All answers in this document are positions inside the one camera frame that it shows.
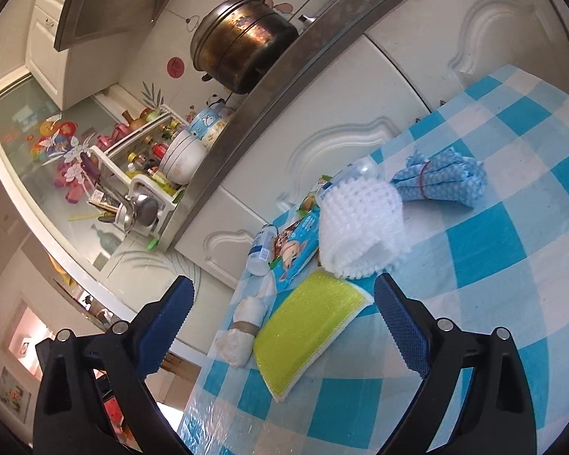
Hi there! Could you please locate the blue patterned cloth bundle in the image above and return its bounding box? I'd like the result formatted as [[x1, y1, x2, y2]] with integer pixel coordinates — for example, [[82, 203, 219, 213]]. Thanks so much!
[[390, 147, 488, 209]]

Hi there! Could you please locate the blue white checkered tablecloth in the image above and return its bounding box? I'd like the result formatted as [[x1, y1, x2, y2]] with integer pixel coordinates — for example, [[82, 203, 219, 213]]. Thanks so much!
[[178, 64, 569, 455]]

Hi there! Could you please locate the steel ladle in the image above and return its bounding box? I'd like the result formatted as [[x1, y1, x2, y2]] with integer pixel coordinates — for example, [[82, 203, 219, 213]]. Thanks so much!
[[116, 194, 159, 233]]

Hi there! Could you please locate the stack of white bowls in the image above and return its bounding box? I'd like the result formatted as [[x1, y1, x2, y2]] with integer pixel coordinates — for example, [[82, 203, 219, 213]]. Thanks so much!
[[159, 130, 207, 185]]

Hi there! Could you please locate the white dish rack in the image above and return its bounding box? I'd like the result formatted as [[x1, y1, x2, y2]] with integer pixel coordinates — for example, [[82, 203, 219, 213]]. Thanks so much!
[[88, 104, 204, 238]]

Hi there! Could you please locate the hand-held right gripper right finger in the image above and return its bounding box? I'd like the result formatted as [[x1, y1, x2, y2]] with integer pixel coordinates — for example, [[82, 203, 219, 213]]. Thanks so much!
[[374, 272, 539, 455]]

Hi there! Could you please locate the white foam net sleeve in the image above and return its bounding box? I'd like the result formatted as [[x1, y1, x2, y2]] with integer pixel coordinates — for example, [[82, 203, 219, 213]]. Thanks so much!
[[318, 177, 406, 279]]

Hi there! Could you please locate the blue patterned bowl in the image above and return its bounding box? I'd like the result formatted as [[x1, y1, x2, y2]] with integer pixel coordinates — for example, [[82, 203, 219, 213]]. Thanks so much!
[[187, 107, 233, 145]]

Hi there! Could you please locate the framed wall picture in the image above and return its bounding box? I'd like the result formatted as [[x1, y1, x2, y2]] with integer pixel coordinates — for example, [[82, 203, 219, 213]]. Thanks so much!
[[0, 367, 31, 424]]

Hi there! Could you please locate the blue snack packet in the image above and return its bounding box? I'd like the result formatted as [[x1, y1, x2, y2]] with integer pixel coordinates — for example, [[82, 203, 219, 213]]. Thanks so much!
[[268, 188, 324, 295]]

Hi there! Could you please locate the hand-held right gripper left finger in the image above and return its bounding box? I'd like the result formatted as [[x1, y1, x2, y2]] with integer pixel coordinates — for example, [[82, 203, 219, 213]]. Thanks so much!
[[33, 275, 195, 455]]

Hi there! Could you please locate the tarnished steel steamer pot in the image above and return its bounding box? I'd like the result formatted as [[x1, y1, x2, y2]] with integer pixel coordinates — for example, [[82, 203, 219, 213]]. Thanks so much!
[[190, 0, 299, 96]]

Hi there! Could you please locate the yellow-green sponge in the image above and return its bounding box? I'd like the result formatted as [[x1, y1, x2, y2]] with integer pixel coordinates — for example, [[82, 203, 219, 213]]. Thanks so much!
[[252, 270, 375, 403]]

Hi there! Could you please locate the steel range hood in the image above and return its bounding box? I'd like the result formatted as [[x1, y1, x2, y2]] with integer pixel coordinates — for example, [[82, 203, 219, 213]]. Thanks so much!
[[54, 0, 200, 50]]

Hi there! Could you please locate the white tissue wad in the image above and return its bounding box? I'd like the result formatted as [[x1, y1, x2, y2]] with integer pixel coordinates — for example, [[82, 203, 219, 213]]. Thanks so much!
[[215, 294, 266, 369]]

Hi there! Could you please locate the white cabinet door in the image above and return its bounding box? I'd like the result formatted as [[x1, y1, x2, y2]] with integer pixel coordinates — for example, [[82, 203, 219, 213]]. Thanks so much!
[[365, 0, 569, 110], [220, 38, 430, 228], [175, 187, 290, 290]]

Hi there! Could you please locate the small white plastic bottle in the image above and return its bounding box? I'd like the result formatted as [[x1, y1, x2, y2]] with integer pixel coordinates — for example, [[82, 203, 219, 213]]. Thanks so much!
[[247, 223, 280, 276]]

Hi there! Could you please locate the steel-edged kitchen countertop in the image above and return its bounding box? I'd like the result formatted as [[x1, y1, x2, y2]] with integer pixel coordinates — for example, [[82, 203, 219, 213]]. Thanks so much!
[[171, 0, 534, 253]]

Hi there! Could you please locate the white wall cabinet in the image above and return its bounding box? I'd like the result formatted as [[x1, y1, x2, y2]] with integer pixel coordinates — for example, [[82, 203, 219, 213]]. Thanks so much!
[[26, 0, 96, 110]]

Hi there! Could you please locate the row of seasoning bottles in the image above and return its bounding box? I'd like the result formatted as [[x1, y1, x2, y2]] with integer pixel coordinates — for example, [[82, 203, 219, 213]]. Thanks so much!
[[114, 107, 193, 176]]

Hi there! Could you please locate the frosted glass sliding door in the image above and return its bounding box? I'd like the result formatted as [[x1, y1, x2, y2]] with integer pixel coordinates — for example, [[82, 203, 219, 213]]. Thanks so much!
[[0, 73, 200, 285]]

